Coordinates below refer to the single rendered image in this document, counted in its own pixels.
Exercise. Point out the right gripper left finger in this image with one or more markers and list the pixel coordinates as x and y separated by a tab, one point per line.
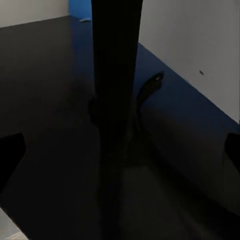
12	149

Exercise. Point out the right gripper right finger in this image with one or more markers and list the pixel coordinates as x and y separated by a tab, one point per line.
232	149

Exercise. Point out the desk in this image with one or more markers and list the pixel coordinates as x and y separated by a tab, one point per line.
60	190

